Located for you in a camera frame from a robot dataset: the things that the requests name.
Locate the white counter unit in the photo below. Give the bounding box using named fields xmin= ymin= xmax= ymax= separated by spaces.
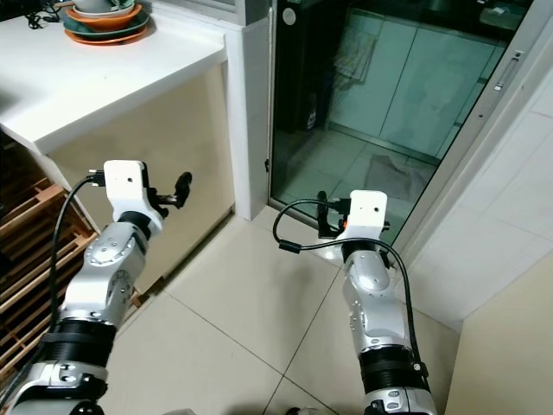
xmin=0 ymin=0 xmax=247 ymax=295

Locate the glass sliding door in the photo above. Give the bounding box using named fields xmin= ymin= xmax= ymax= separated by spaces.
xmin=268 ymin=0 xmax=537 ymax=247

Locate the brown wooden slatted rack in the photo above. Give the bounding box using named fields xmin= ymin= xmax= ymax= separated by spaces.
xmin=0 ymin=143 xmax=89 ymax=381

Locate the dark green ceramic plate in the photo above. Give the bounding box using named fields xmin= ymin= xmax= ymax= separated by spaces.
xmin=62 ymin=13 xmax=152 ymax=40

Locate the orange ceramic plate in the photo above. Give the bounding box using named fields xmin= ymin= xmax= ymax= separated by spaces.
xmin=65 ymin=30 xmax=148 ymax=47
xmin=67 ymin=4 xmax=143 ymax=31

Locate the metal door latch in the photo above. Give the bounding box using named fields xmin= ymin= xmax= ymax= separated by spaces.
xmin=493 ymin=50 xmax=526 ymax=92

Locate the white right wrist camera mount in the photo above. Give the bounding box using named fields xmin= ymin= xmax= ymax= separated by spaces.
xmin=339 ymin=190 xmax=388 ymax=243

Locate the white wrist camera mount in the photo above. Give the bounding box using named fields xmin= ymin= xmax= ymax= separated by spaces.
xmin=339 ymin=190 xmax=388 ymax=243
xmin=104 ymin=160 xmax=163 ymax=234

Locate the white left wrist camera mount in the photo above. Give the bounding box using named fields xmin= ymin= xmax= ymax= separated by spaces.
xmin=104 ymin=160 xmax=163 ymax=234

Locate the aluminium door frame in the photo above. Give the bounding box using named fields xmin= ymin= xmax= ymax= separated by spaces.
xmin=389 ymin=0 xmax=553 ymax=252

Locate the thin black tangled cable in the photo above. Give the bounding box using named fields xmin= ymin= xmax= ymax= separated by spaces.
xmin=22 ymin=0 xmax=68 ymax=27

